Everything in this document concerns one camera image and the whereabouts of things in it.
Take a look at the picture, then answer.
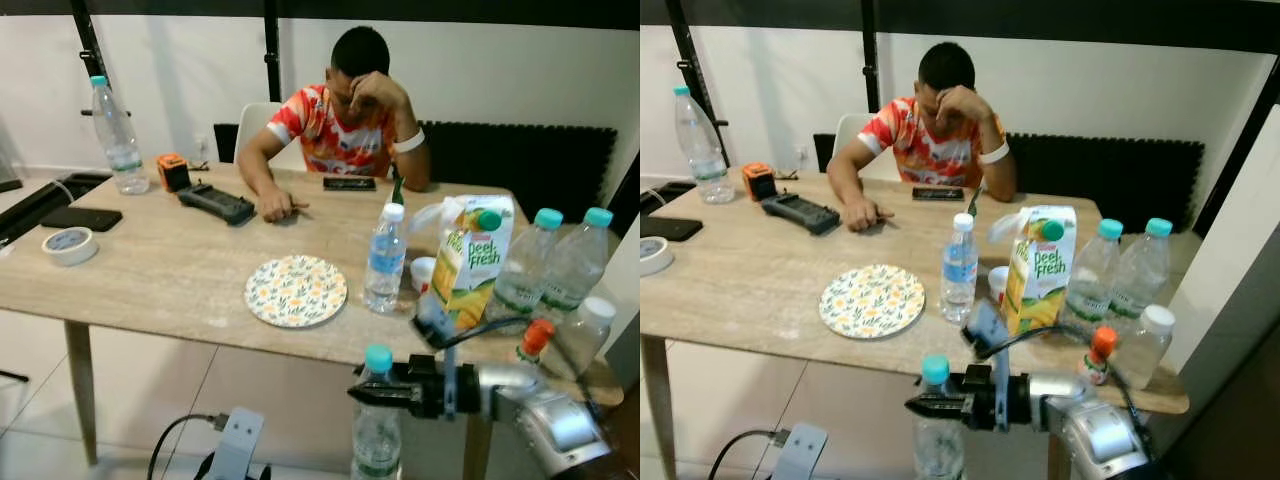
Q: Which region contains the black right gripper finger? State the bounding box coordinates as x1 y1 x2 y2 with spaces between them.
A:
904 393 966 423
347 383 413 413

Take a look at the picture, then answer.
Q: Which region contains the clear water bottle teal cap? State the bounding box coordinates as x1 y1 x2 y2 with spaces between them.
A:
1110 217 1174 326
540 207 615 316
1060 218 1125 331
350 344 404 480
485 208 565 323
89 75 151 196
912 354 966 480
672 85 737 206

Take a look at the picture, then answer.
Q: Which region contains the small bottle orange cap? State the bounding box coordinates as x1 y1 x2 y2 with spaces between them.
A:
515 318 556 366
1080 326 1119 387

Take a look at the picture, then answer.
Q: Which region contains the round floral plate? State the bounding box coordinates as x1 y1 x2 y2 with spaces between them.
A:
819 264 927 340
244 254 349 329

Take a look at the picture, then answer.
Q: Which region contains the small water bottle white cap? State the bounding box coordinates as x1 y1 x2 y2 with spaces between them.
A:
362 202 408 316
940 212 980 324

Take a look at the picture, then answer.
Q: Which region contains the yellow green juice carton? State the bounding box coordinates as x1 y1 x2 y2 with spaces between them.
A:
1000 205 1079 336
428 195 516 331

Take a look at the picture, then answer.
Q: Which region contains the clear bottle white cap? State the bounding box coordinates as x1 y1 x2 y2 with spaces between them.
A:
1112 304 1176 391
545 296 618 381

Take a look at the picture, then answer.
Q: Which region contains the light wooden table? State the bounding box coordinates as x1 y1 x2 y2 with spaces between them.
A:
640 170 1191 480
0 160 626 471

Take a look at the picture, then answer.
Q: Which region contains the black handheld controller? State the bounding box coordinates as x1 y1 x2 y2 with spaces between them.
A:
760 193 842 237
177 184 257 227

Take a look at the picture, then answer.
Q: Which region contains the man in orange patterned shirt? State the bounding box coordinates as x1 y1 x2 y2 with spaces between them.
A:
235 25 433 223
826 40 1019 233

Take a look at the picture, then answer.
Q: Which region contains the white tape roll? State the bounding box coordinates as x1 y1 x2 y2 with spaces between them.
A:
41 227 99 267
640 237 676 278

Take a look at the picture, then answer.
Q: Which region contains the orange black tape measure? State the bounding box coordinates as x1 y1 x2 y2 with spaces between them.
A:
741 163 779 202
156 153 193 193

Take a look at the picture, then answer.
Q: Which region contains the white chair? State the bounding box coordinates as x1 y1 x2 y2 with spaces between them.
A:
234 101 309 173
832 112 881 181

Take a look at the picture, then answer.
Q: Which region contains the black bench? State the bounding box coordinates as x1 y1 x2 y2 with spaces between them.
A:
0 171 113 246

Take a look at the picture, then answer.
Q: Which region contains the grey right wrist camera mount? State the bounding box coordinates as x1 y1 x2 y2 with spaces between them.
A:
414 296 463 419
962 300 1013 433

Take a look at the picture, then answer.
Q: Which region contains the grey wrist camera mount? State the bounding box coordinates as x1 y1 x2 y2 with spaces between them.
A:
962 300 1013 433
205 407 266 480
414 296 463 419
770 423 829 480

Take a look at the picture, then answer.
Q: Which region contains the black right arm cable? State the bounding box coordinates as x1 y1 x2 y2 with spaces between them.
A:
440 315 606 421
983 323 1151 446

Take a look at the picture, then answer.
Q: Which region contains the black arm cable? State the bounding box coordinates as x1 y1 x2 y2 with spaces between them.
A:
983 323 1151 446
440 315 606 421
706 428 786 480
147 412 223 480

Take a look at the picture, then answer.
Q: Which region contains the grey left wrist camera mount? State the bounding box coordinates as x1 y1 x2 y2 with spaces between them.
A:
205 407 266 480
770 423 829 480

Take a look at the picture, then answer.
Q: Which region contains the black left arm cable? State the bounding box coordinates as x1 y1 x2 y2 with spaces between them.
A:
147 412 223 480
706 428 786 480

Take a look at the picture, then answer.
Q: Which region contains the black foam wall panel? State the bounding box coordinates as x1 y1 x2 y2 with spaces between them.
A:
213 121 619 223
812 132 1206 236

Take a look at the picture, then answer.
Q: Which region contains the black metal rack frame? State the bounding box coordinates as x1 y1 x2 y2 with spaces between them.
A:
68 0 284 119
665 0 883 126

